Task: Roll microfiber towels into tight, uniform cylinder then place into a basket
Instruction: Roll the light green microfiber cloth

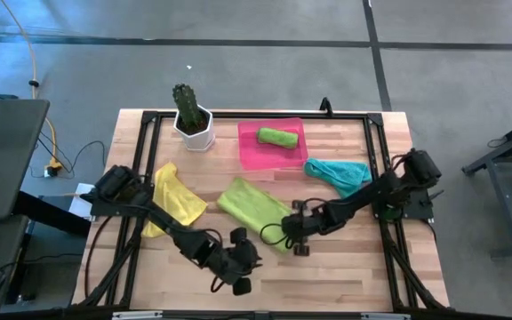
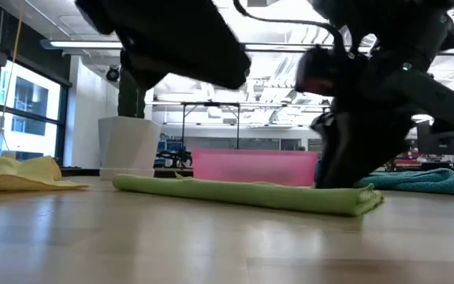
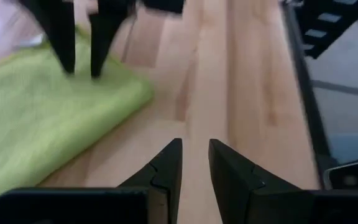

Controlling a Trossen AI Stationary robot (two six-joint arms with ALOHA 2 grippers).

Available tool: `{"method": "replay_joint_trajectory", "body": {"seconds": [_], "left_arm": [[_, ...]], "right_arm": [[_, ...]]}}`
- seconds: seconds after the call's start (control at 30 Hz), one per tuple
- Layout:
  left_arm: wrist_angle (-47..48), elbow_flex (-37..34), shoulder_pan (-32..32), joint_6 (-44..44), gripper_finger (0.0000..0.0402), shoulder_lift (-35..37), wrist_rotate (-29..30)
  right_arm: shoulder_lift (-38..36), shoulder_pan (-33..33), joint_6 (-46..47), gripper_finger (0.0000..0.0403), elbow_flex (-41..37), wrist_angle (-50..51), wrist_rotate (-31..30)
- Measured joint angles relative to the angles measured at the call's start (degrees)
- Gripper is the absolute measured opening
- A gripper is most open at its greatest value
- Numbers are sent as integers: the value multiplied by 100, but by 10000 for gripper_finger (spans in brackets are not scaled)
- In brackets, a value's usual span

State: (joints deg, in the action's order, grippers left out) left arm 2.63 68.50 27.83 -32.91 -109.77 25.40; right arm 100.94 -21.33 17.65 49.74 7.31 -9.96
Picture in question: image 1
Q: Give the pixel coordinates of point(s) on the dark grey desk top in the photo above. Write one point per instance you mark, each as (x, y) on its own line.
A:
(7, 155)

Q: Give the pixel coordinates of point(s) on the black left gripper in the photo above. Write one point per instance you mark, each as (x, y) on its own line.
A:
(238, 262)

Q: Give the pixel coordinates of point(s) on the black clamp hook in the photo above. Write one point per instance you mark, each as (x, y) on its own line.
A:
(325, 106)

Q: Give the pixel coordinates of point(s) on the green cactus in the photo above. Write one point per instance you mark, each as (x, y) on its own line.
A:
(185, 104)

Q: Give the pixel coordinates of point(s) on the silver metal bracket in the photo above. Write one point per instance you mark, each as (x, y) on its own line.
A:
(385, 316)
(136, 315)

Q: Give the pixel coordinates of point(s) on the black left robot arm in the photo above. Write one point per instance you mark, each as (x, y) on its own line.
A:
(171, 224)

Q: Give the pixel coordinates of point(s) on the yellow microfiber towel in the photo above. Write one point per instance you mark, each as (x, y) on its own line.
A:
(176, 195)

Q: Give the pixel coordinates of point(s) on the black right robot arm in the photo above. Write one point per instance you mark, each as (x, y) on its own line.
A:
(362, 202)

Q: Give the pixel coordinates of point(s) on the yellow power plug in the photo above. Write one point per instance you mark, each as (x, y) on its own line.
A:
(53, 169)

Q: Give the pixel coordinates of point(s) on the lime green microfiber towel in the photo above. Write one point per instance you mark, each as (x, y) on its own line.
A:
(247, 204)

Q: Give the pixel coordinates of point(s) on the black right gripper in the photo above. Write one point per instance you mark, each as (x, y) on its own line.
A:
(307, 224)

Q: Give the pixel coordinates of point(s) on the pink plastic basket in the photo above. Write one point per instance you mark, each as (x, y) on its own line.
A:
(256, 159)

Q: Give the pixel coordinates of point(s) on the white paper sheet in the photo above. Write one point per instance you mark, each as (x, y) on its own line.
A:
(78, 206)

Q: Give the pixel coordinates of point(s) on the teal microfiber towel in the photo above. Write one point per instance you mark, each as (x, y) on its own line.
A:
(340, 173)

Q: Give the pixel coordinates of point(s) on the black aluminium table frame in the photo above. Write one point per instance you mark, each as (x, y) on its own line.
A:
(260, 115)

